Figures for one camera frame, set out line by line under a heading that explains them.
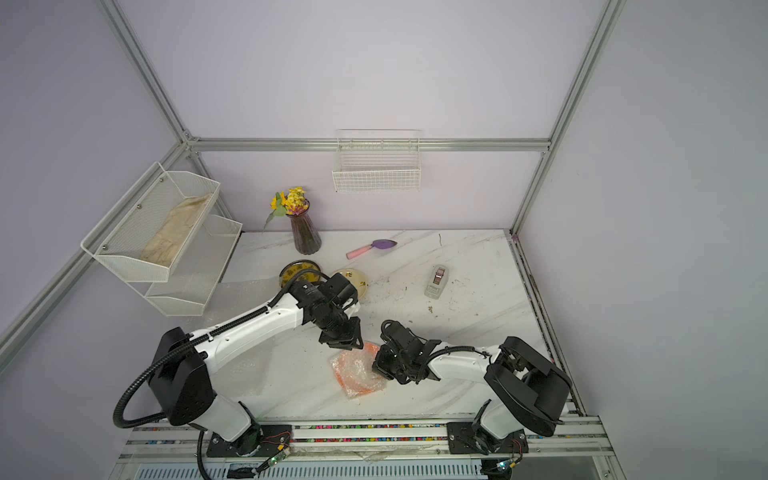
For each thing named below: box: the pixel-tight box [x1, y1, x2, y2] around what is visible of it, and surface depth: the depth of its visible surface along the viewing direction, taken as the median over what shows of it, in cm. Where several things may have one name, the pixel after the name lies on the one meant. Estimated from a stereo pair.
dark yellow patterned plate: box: [279, 260, 321, 289], surface depth 110 cm
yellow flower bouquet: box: [262, 187, 309, 234], surface depth 97 cm
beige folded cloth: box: [140, 193, 213, 267], surface depth 81 cm
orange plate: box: [331, 342, 386, 397], surface depth 83 cm
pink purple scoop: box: [346, 239, 398, 260], surface depth 117 cm
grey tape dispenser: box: [424, 264, 449, 300], surface depth 103 cm
